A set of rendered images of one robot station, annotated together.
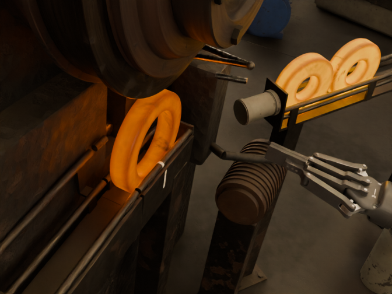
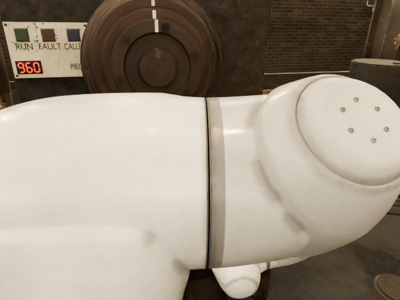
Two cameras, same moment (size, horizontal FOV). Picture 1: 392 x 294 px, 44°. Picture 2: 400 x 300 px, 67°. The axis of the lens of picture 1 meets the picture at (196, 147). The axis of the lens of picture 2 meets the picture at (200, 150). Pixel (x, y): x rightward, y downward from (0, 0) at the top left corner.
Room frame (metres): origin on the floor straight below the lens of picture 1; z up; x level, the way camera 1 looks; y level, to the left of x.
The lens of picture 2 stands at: (0.19, -0.90, 1.25)
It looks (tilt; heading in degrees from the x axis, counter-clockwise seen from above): 23 degrees down; 57
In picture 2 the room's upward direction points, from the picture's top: 1 degrees clockwise
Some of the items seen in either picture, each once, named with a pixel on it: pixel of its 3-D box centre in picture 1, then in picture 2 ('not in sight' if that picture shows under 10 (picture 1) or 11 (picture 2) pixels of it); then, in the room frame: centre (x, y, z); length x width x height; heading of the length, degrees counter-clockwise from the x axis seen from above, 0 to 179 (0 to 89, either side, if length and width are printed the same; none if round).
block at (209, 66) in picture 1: (194, 107); not in sight; (0.87, 0.02, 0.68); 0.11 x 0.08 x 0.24; 71
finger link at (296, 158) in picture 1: (285, 159); not in sight; (0.67, -0.16, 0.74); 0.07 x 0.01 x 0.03; 72
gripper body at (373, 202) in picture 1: (371, 197); not in sight; (0.63, -0.31, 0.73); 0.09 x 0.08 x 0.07; 72
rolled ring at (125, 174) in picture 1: (147, 140); not in sight; (0.64, 0.08, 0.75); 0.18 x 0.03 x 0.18; 160
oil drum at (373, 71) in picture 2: not in sight; (372, 103); (3.51, 0.77, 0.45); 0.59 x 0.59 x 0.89
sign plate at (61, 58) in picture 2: not in sight; (51, 50); (0.35, 0.29, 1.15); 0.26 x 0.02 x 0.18; 161
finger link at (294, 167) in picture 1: (296, 171); not in sight; (0.65, -0.18, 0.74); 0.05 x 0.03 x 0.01; 72
